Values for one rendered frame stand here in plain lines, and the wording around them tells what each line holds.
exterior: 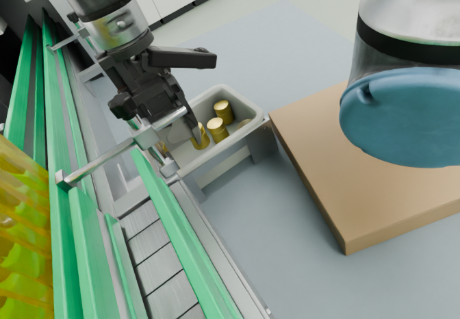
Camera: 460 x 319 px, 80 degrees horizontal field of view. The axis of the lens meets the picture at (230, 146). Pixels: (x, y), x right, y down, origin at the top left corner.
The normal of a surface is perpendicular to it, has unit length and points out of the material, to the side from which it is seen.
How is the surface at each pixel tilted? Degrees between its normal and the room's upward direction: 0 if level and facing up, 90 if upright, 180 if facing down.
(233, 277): 0
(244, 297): 0
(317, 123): 0
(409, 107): 98
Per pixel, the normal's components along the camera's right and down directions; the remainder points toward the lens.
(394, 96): -0.40, 0.82
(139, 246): -0.31, -0.67
